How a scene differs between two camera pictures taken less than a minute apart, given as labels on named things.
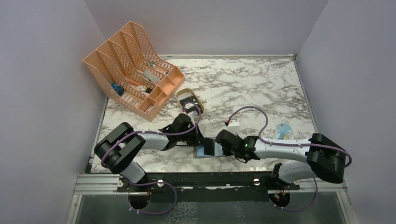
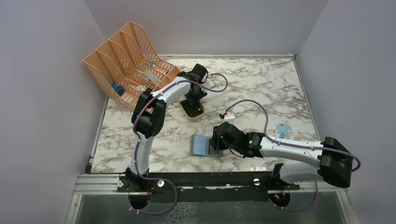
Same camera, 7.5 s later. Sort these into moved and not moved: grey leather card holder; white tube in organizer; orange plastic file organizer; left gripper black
Moved: left gripper black
Not moved: grey leather card holder; white tube in organizer; orange plastic file organizer
